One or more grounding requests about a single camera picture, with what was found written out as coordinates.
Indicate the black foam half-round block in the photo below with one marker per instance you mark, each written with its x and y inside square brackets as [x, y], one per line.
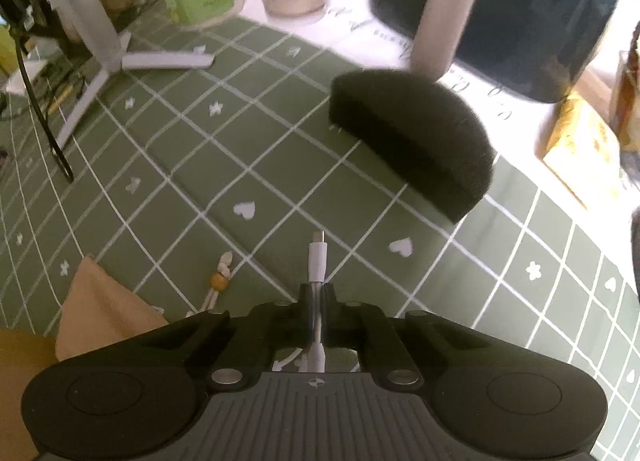
[410, 136]

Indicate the cardboard box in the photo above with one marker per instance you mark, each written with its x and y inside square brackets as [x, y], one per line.
[100, 311]

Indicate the black air fryer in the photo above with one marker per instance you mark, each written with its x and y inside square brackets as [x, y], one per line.
[530, 16]

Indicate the white gimbal tripod stand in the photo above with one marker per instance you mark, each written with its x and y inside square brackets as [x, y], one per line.
[95, 16]

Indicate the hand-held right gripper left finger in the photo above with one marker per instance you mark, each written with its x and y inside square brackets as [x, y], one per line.
[306, 303]

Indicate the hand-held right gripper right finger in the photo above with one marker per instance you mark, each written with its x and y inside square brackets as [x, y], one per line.
[331, 303]

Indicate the green checked tablecloth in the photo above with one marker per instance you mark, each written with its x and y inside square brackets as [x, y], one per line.
[200, 166]

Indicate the yellow packet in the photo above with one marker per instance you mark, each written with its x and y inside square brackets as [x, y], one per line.
[582, 151]

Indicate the white power bank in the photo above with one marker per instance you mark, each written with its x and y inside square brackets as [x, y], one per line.
[25, 77]

